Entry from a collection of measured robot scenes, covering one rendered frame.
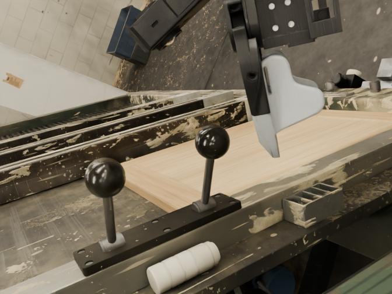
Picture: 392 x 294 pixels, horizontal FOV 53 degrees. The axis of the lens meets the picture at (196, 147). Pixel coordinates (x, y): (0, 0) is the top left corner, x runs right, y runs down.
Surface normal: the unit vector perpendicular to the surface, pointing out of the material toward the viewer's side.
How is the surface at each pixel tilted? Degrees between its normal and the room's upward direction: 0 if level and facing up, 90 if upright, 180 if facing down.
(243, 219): 90
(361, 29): 0
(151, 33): 60
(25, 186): 90
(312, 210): 89
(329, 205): 89
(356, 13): 0
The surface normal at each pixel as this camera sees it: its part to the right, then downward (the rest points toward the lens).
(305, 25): -0.16, 0.33
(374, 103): -0.85, 0.29
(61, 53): 0.44, 0.26
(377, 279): -0.19, -0.95
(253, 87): -0.06, 0.66
